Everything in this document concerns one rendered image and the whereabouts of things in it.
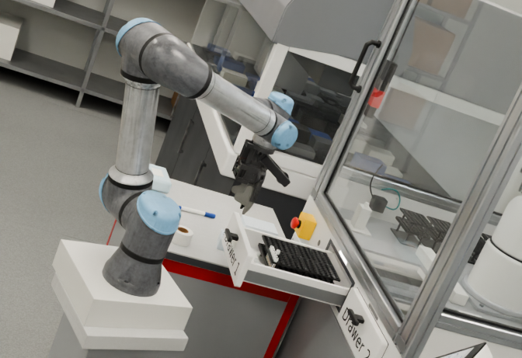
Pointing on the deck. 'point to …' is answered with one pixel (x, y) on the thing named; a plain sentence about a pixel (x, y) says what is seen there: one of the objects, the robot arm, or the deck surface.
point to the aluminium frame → (396, 326)
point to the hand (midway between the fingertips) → (245, 207)
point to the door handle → (360, 64)
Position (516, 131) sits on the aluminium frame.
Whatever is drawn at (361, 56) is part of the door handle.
